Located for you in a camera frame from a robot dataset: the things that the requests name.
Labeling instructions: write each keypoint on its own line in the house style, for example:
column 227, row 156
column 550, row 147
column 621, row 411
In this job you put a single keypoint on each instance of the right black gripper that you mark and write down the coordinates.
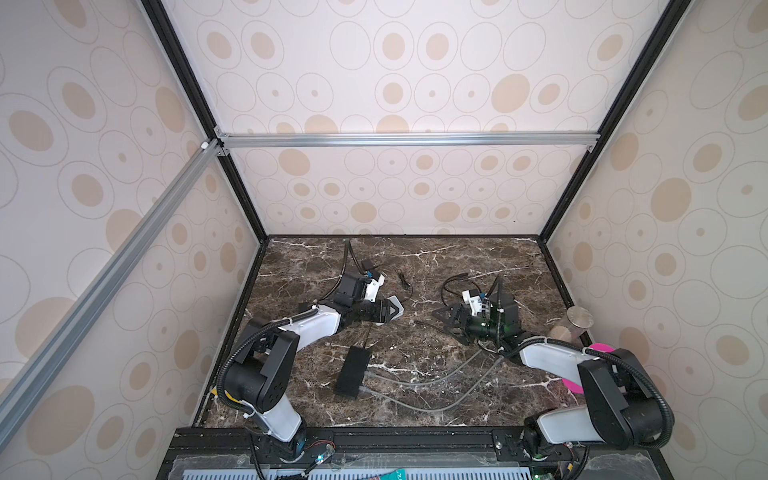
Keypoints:
column 460, row 311

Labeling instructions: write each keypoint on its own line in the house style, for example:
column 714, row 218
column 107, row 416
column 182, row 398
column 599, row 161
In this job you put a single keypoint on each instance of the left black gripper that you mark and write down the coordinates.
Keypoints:
column 379, row 313

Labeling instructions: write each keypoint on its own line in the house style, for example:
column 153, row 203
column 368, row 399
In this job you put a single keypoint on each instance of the white network switch box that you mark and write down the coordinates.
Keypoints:
column 396, row 309

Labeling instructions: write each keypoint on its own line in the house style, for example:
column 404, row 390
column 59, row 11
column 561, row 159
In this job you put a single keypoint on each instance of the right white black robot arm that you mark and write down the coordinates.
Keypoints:
column 623, row 406

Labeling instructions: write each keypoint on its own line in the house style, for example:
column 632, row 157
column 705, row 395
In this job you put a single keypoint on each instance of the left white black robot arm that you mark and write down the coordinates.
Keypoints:
column 254, row 378

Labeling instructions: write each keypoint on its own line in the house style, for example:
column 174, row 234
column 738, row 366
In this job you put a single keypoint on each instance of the pink funnel cup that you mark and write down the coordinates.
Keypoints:
column 577, row 387

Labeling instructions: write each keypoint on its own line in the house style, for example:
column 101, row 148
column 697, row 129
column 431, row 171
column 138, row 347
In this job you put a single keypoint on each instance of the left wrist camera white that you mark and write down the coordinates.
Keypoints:
column 375, row 281

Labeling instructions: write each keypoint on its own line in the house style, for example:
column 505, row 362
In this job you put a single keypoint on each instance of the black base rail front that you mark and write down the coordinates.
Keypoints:
column 396, row 453

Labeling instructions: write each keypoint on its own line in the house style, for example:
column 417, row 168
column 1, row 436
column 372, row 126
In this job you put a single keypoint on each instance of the horizontal aluminium rail back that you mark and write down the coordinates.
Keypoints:
column 425, row 139

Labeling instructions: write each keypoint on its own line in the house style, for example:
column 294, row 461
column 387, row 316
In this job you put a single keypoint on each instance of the diagonal aluminium rail left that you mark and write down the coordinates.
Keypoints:
column 26, row 389

